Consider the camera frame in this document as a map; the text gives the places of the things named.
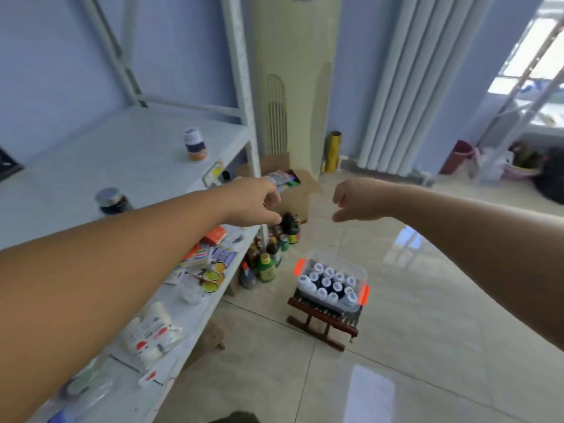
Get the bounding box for person's right hand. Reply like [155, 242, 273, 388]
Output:
[331, 177, 404, 224]

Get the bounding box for person's left hand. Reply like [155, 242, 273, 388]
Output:
[222, 177, 283, 229]

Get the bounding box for person's right forearm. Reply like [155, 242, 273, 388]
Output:
[390, 186, 564, 353]

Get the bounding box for person's left forearm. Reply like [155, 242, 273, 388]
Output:
[0, 182, 234, 423]

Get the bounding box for brown cardboard box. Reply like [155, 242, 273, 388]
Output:
[236, 152, 324, 225]

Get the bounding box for gold foil roll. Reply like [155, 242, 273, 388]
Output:
[325, 130, 343, 174]

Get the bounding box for cluster of sauce bottles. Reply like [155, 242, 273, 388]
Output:
[239, 211, 303, 290]

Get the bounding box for yellow shelf label tag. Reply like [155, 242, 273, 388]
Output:
[202, 160, 226, 188]

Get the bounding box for small orange box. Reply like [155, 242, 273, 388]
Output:
[200, 225, 228, 247]

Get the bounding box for clear bin with orange latches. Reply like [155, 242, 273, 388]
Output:
[293, 249, 370, 315]

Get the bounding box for group of white-capped dark bottles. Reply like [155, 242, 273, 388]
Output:
[299, 262, 359, 310]

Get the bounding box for small jar with orange base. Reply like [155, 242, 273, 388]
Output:
[184, 128, 208, 162]

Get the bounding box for colourful striped packet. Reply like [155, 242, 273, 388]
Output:
[178, 242, 213, 269]

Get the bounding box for yellow tin cans pack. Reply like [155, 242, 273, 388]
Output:
[199, 264, 227, 294]

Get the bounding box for dark red wooden stool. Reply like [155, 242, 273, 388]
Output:
[286, 288, 363, 352]

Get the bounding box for maroon waste bin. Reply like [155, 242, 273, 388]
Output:
[440, 140, 476, 176]

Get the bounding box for cream standing air conditioner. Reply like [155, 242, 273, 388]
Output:
[249, 0, 343, 177]

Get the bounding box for white column radiator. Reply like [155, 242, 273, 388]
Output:
[356, 0, 501, 177]

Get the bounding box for white metal shelf rack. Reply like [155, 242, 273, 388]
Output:
[0, 0, 270, 423]

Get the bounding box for dark jar with silver lid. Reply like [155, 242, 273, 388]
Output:
[95, 187, 131, 216]

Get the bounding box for pink basin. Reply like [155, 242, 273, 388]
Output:
[501, 147, 542, 181]

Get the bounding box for white packets with red labels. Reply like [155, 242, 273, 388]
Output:
[120, 301, 183, 370]

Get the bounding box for black bag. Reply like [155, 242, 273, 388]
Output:
[532, 147, 564, 205]

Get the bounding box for clear plastic bag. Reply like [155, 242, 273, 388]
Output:
[46, 354, 122, 423]

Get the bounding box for black flat device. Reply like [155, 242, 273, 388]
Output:
[0, 146, 25, 183]

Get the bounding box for white metal ladder frame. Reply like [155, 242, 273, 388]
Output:
[474, 4, 564, 183]

